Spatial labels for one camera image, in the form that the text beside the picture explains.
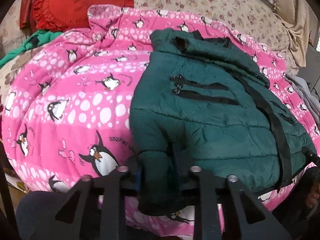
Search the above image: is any dark green puffer jacket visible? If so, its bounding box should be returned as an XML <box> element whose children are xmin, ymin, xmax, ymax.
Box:
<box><xmin>129</xmin><ymin>29</ymin><xmax>316</xmax><ymax>216</ymax></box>

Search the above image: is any grey folded garment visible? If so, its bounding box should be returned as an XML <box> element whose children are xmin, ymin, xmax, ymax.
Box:
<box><xmin>285</xmin><ymin>73</ymin><xmax>319</xmax><ymax>127</ymax></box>

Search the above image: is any pink penguin quilt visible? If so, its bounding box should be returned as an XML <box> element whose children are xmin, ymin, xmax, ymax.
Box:
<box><xmin>2</xmin><ymin>4</ymin><xmax>319</xmax><ymax>238</ymax></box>

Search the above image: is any beige curtain right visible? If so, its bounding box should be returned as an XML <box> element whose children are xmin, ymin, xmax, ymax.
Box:
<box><xmin>274</xmin><ymin>0</ymin><xmax>310</xmax><ymax>67</ymax></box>

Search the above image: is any bright green garment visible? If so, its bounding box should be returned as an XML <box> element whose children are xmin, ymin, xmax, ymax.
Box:
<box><xmin>0</xmin><ymin>30</ymin><xmax>62</xmax><ymax>68</ymax></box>

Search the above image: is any floral bed sheet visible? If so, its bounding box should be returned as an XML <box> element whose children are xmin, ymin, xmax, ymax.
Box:
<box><xmin>1</xmin><ymin>0</ymin><xmax>299</xmax><ymax>105</ymax></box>

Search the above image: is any red heart ruffled pillow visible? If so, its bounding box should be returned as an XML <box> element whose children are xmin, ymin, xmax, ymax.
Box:
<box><xmin>31</xmin><ymin>0</ymin><xmax>134</xmax><ymax>32</ymax></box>

